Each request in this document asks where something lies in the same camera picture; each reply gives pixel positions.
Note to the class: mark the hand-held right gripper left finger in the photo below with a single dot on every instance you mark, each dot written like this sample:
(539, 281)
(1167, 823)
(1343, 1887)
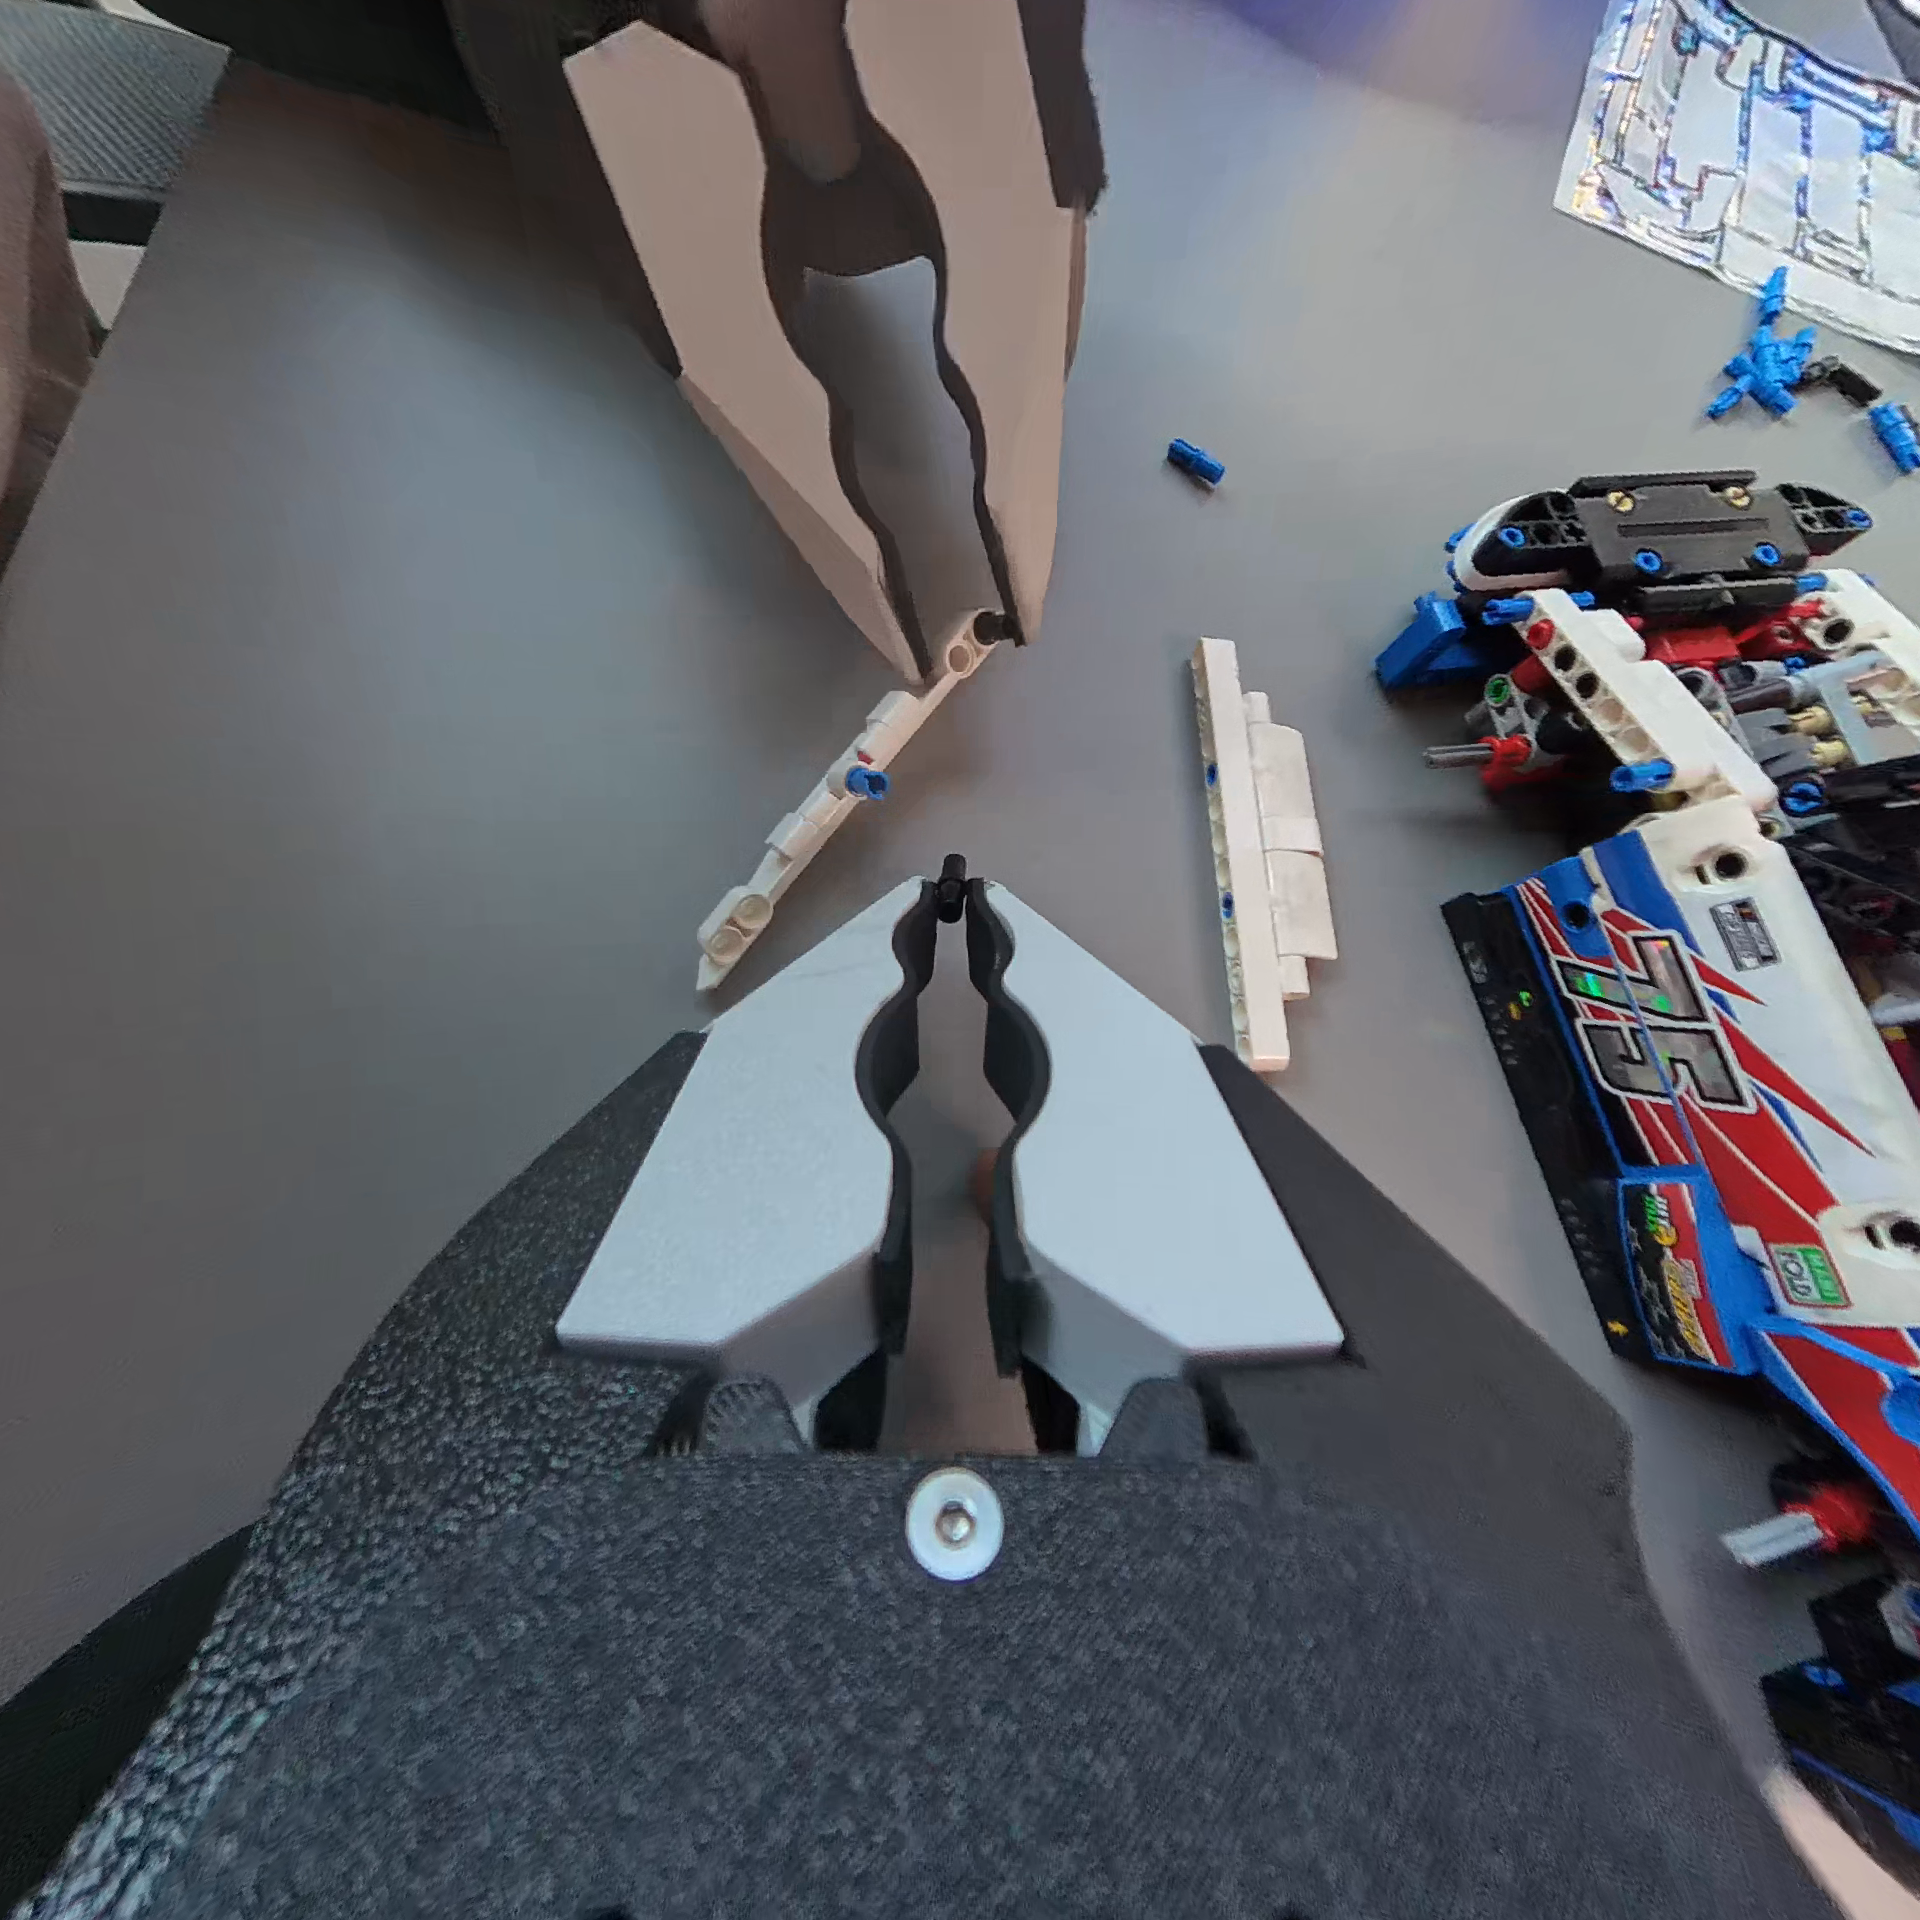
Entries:
(734, 1186)

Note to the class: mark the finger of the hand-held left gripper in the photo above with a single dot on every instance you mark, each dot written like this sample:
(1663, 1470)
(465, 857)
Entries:
(1003, 225)
(690, 225)

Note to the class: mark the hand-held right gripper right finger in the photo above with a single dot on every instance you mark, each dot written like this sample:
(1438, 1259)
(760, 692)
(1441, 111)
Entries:
(1170, 1186)

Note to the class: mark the white toy wing panel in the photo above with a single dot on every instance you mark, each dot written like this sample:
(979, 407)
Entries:
(791, 835)

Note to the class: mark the white toy beam with tiles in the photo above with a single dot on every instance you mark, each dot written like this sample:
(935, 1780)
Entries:
(1275, 841)

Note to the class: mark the small black toy pin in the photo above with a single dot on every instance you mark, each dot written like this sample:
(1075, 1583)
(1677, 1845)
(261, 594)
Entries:
(952, 885)

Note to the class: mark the person's right hand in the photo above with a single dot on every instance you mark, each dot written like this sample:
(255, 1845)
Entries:
(983, 1186)

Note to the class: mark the blue toy pin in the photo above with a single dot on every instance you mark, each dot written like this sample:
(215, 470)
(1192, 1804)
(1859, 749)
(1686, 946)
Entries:
(1195, 462)
(1897, 436)

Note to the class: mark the blue red white toy car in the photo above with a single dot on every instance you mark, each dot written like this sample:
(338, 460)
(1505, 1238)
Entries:
(1694, 931)

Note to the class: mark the dark mesh chair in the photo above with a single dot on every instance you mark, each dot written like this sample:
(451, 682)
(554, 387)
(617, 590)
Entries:
(89, 77)

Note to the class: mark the person's brown clothing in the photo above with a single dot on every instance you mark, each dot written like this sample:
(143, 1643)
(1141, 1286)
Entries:
(38, 301)

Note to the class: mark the pile of blue toy pins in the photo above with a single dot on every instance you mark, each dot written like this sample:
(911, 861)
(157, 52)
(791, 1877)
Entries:
(1769, 369)

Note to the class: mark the black toy connector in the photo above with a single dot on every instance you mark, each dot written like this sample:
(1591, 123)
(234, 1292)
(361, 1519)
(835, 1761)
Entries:
(1843, 378)

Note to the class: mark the dark cloth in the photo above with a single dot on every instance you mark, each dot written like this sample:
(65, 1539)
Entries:
(75, 1725)

